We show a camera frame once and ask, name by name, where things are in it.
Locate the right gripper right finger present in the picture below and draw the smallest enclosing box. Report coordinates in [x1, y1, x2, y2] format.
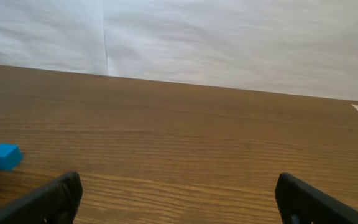
[274, 172, 358, 224]

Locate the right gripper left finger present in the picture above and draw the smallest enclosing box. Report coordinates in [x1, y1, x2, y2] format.
[0, 170, 84, 224]

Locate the blue cube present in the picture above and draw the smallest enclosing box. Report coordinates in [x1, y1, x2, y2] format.
[0, 142, 24, 172]

